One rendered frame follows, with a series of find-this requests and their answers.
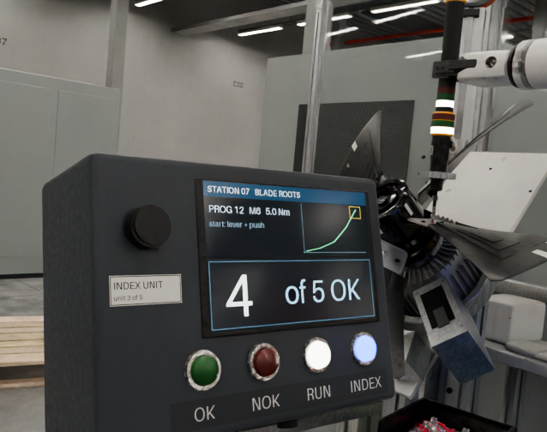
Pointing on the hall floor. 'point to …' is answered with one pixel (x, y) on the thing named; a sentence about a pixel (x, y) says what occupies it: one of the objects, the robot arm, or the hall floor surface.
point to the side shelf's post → (512, 396)
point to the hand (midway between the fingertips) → (448, 71)
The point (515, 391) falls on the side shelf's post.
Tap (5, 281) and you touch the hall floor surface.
